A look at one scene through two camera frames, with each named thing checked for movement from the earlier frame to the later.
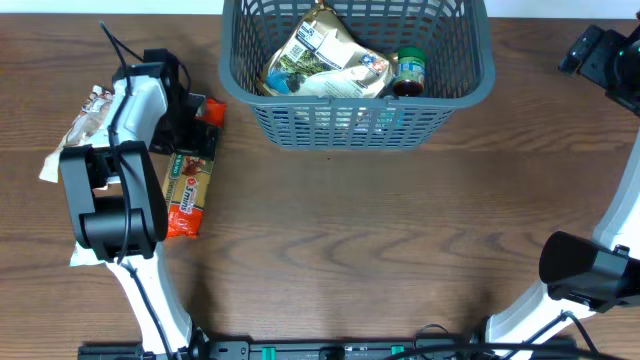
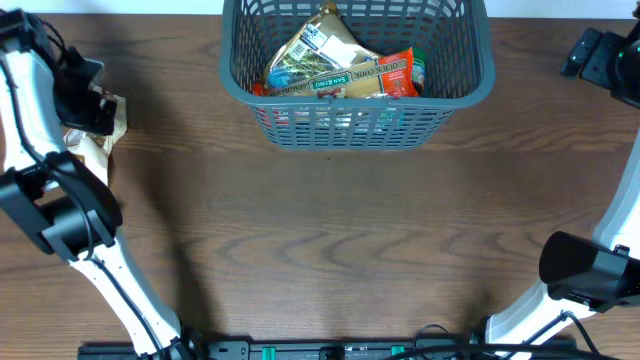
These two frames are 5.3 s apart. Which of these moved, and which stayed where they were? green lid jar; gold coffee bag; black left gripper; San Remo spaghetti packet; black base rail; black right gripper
Moved: black left gripper; San Remo spaghetti packet
Stayed: black right gripper; green lid jar; black base rail; gold coffee bag
